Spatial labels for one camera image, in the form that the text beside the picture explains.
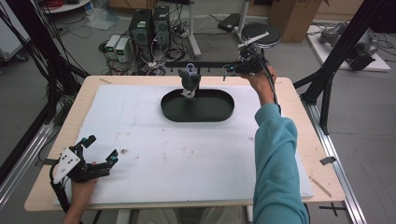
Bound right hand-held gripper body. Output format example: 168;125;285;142
233;32;272;76

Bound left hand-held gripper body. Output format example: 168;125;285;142
50;143;112;185

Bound dark green plush toy keychain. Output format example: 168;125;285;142
177;63;202;99

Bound black hanger stand with tray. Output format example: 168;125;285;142
160;60;248;123

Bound person's left hand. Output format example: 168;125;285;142
70;161;99;203

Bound person's right hand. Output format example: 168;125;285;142
241;65;278;105

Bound black round stool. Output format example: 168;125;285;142
240;21;282;49

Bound black power adapter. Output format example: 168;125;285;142
217;12;242;34

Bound light wooden office desk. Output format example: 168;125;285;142
186;0;250;58

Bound brown cardboard box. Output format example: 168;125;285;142
268;0;323;44

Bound white foam mat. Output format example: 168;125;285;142
52;84;314;206

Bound black computer tower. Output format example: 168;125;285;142
128;8;154;61
151;5;172;51

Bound grey bench power supply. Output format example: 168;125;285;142
115;37;131;63
105;34;121;54

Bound person's legs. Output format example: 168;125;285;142
135;206;250;224

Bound white board with grey device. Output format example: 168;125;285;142
305;21;392;73

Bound grey tape piece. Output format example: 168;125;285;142
319;156;338;166

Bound clear plastic bag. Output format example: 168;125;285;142
85;7;120;31

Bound thin wooden stick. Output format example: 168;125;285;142
308;175;332;199

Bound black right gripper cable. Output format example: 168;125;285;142
254;49;282;115

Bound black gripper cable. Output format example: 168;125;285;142
49;163;72;215
254;49;282;115

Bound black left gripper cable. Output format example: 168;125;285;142
49;163;72;215

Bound aluminium rail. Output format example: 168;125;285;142
0;122;54;203
303;102;369;224

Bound black metal frame post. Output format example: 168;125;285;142
293;0;396;135

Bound black metal frame strut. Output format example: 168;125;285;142
0;0;92;125

